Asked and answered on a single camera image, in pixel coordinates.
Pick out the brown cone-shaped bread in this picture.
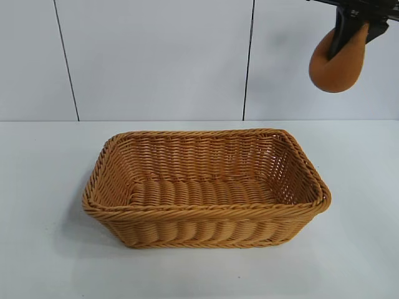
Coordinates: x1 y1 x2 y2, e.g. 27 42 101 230
308 23 370 93

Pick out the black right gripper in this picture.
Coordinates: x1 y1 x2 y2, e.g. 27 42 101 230
307 0 399 60

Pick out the woven wicker basket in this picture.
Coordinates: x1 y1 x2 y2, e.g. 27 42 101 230
81 129 331 250

